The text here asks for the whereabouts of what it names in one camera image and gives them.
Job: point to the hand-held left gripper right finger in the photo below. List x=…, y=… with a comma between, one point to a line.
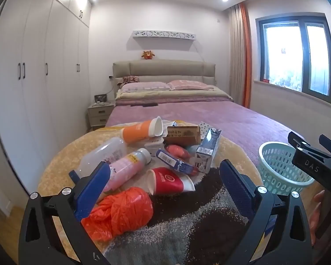
x=237, y=185

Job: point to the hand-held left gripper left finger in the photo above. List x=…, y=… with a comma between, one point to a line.
x=95, y=187

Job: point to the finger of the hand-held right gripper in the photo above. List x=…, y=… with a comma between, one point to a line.
x=329, y=143
x=296, y=139

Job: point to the clear plastic bottle blue cap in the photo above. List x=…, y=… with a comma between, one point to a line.
x=102, y=157

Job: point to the light teal plastic basket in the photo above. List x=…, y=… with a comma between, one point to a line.
x=275, y=168

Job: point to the pink bottle with white cap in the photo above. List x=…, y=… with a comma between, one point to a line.
x=124, y=168

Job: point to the orange plastic bag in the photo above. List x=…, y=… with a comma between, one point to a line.
x=127, y=209

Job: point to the white and blue milk carton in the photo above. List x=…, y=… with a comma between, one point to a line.
x=208, y=149

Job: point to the polka dot cloth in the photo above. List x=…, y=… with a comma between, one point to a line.
x=203, y=128

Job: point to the red paper cup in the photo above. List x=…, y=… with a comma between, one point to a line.
x=171, y=182

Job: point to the orange and white cup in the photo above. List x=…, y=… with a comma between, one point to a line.
x=136, y=131

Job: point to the long blue and white box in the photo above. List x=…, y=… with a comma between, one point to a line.
x=171, y=160

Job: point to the small white box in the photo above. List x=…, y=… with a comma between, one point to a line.
x=154, y=147

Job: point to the brown cardboard box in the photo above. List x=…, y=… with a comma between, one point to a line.
x=182, y=136

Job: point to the person's right hand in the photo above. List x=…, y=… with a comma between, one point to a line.
x=317, y=209

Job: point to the yellow and brown printed blanket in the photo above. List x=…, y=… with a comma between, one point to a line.
x=58, y=165

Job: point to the white window sill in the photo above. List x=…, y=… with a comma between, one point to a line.
x=292, y=95

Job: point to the teal roll in clear wrap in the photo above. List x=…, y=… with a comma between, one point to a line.
x=192, y=151

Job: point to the coral pink packet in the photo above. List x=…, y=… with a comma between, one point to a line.
x=176, y=151

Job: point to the beige nightstand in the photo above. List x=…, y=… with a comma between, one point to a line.
x=100, y=114

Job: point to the bed with purple cover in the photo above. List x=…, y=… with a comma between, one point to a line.
x=209, y=116

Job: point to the dark framed window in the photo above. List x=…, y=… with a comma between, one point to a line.
x=302, y=58

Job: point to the orange curtain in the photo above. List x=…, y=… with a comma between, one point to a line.
x=247, y=60

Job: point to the beige curtain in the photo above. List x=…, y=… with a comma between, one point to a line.
x=235, y=55

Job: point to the folded beige quilt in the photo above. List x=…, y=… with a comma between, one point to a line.
x=176, y=95

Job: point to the pink pillow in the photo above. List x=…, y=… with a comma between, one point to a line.
x=190, y=85

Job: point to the white wardrobe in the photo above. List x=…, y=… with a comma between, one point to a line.
x=44, y=88

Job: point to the purple striped pillow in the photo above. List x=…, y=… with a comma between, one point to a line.
x=143, y=86

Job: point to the floral cushion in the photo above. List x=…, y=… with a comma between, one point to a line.
x=128, y=80

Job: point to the beige padded headboard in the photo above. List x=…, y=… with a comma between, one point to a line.
x=165, y=70

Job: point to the orange plush toy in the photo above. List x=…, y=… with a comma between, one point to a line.
x=147, y=55

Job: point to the picture frame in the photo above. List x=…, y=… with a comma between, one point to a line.
x=100, y=98

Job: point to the white wall shelf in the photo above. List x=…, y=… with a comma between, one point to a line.
x=164, y=34

